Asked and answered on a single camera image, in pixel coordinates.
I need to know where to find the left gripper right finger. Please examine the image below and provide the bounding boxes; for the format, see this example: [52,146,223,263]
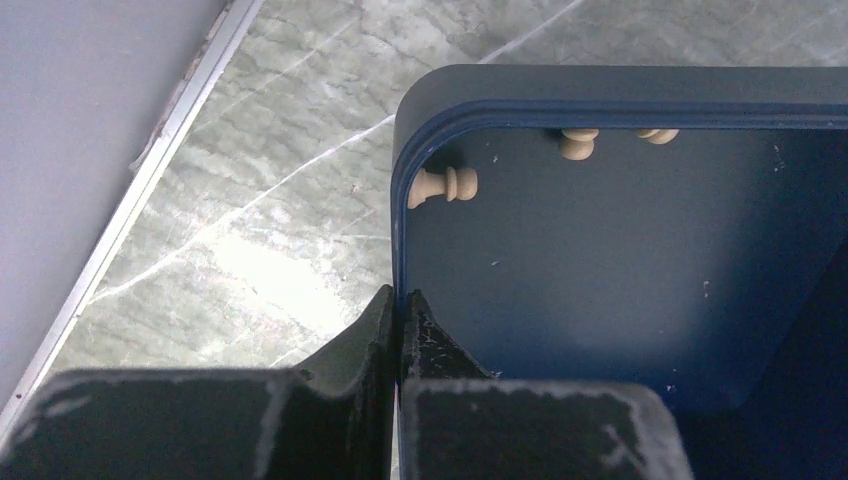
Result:
[398,292,693,479]

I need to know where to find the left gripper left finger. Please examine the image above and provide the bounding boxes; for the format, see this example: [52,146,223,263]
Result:
[1,286,394,479]

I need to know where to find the dark blue piece box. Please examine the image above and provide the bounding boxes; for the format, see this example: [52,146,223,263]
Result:
[390,65,847,479]

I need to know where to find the white chess pawn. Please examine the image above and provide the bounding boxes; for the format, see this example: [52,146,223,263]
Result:
[634,129,680,145]
[407,167,478,209]
[559,128,599,161]

